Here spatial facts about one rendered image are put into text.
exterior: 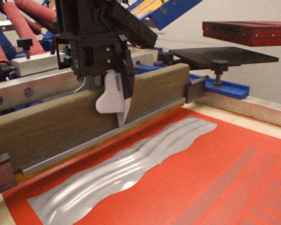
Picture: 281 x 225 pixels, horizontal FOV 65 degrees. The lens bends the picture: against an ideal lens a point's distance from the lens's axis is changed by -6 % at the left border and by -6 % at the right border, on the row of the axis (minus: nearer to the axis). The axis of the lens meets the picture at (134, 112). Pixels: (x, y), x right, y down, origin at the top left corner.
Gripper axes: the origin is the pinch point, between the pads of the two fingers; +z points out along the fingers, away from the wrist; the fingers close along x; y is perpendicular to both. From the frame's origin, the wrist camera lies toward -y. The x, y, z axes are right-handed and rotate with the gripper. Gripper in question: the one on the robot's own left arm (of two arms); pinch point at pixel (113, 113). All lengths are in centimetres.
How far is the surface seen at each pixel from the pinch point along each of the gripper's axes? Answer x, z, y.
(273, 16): -35, -12, -200
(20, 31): -55, -12, -4
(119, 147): 2.3, 5.3, 1.1
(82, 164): 2.0, 5.3, 8.4
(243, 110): 12.7, 3.9, -25.4
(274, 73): -26, 37, -200
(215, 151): 15.1, 5.3, -8.8
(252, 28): -9, -9, -85
